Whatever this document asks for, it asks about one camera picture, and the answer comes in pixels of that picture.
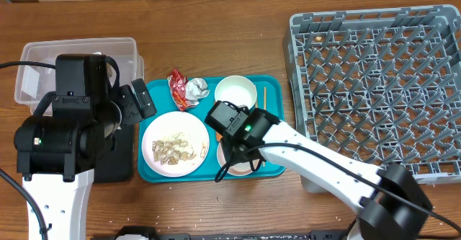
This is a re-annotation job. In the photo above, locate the wooden chopstick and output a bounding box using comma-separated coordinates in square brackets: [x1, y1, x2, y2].
[254, 86, 258, 108]
[263, 87, 267, 110]

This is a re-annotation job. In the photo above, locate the pink bowl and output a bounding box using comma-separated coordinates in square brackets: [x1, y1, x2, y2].
[216, 143, 253, 177]

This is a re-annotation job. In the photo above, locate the white bowl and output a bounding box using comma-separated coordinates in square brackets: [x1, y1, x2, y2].
[214, 76, 255, 109]

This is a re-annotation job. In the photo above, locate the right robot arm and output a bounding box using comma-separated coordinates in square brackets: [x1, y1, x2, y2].
[205, 101, 432, 239]

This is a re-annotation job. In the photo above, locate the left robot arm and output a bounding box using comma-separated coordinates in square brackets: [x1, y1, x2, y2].
[14, 54, 156, 239]

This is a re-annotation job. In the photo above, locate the grey dishwasher rack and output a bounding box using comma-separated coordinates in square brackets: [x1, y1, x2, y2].
[283, 4, 460, 185]

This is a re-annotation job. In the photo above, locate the orange carrot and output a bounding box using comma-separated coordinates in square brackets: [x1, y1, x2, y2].
[215, 132, 222, 142]

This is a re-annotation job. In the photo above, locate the red snack wrapper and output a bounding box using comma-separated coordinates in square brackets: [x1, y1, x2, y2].
[167, 68, 198, 111]

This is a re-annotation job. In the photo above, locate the white plate with food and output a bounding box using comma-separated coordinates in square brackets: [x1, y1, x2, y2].
[141, 111, 210, 178]

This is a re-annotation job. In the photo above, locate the teal plastic tray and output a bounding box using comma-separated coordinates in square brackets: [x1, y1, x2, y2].
[137, 74, 286, 184]

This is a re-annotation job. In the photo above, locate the crumpled white paper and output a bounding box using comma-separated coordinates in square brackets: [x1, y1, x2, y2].
[185, 78, 210, 106]

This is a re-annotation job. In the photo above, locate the black tray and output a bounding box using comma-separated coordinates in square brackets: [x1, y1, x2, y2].
[94, 125, 134, 184]

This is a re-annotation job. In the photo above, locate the clear plastic bin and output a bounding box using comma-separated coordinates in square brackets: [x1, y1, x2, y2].
[14, 37, 144, 112]

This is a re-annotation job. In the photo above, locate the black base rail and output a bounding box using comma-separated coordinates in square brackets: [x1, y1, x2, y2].
[91, 226, 346, 240]

